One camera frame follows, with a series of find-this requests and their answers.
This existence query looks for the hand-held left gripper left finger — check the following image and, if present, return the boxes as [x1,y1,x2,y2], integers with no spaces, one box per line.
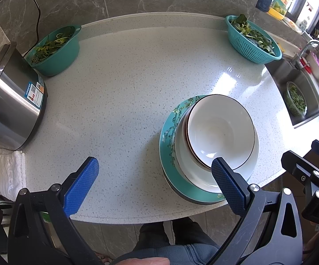
[8,157,103,265]

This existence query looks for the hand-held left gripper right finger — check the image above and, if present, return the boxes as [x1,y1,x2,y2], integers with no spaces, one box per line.
[211,157,303,265]

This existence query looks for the large white bowl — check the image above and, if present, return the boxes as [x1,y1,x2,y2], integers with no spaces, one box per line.
[174,99,260,194]

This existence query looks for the large teal floral plate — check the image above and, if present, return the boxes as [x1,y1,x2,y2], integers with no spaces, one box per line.
[159,95,255,203]

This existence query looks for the chopped greens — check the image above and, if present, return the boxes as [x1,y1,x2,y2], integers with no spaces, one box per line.
[289,85,306,114]

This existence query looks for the glass bowl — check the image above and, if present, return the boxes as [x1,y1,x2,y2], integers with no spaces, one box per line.
[286,81,307,116]

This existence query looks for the white towel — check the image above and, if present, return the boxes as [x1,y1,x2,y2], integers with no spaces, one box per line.
[0,148,27,201]

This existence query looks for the person's grey clothing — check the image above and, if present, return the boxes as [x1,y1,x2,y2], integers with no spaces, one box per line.
[115,218,223,265]

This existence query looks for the white utensil holder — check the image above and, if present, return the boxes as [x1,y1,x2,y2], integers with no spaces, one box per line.
[306,51,319,82]

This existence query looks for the stainless steel sink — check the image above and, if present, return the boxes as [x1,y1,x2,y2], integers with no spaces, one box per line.
[266,58,319,129]

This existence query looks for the chrome faucet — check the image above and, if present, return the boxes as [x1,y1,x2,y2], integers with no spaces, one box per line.
[290,40,319,76]

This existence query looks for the silver rice cooker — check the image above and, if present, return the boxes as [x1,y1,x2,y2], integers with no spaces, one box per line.
[0,42,48,151]

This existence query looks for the teal plastic colander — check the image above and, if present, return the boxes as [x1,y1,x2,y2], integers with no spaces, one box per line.
[225,15,283,64]

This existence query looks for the green plastic basin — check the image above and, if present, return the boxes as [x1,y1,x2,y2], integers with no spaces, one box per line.
[25,25,82,77]

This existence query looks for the white plastic packet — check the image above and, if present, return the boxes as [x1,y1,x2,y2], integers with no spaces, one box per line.
[282,17,303,32]

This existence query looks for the dark leafy greens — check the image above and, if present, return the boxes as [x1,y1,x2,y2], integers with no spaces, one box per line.
[230,14,276,54]

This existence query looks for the yellowing leafy greens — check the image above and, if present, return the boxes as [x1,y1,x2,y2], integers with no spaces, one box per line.
[34,32,74,61]

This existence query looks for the yellow box with green label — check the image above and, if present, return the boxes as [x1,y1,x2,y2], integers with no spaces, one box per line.
[268,0,289,20]

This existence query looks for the black power cable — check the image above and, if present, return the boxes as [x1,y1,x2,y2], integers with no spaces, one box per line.
[21,0,42,38]

